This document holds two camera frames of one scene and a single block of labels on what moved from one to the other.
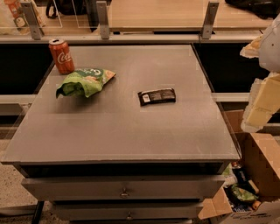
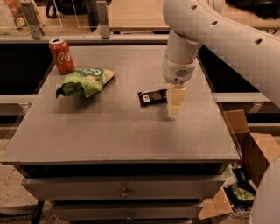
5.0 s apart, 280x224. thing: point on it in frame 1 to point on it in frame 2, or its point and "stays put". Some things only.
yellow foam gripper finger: (263, 102) to (176, 98)
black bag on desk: (72, 7) stays put
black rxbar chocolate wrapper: (157, 97) stays put
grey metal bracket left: (28, 10) stays put
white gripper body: (271, 48) to (177, 73)
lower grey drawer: (127, 211) stays put
